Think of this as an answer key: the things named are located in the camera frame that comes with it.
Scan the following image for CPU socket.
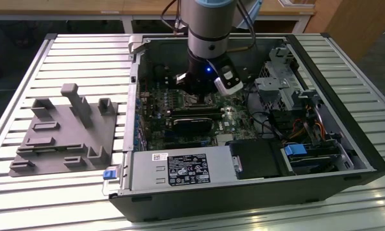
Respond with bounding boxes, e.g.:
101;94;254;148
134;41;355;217
178;91;218;109

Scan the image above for black graphics card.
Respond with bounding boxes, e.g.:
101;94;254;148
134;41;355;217
171;116;214;133

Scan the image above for green motherboard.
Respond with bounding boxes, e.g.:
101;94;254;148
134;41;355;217
139;77;266;151

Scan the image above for silver drive cage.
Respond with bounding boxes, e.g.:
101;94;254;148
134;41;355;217
254;47;321;111

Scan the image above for silver power supply unit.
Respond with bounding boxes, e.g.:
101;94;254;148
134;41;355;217
127;145;238;192

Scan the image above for blue disk carrier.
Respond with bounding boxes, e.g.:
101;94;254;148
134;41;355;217
283;143;307;157

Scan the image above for grey parts rack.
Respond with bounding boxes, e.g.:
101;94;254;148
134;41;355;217
7;83;119;178

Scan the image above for black open PC case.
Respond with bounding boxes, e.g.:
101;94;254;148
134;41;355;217
107;33;385;223

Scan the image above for wooden cabinet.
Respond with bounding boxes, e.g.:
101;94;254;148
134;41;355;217
302;0;385;62

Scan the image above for silver disk bay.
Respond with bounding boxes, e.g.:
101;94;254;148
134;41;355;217
279;141;355;175

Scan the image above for small dark wrist camera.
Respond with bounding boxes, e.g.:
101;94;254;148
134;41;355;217
171;73;189;85

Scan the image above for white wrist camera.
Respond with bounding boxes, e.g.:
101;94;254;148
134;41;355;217
213;64;243;96

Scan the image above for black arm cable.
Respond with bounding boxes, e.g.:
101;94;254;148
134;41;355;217
159;0;183;27
226;0;258;53

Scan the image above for black data cable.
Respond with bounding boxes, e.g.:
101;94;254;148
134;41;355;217
246;109;285;141

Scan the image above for yellow red power wires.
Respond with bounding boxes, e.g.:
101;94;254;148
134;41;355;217
287;117;327;142

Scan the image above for silver metal handle bracket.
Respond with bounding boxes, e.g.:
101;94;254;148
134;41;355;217
101;165;129;195

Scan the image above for wooden desk white frame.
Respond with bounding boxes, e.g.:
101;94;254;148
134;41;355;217
0;0;317;34

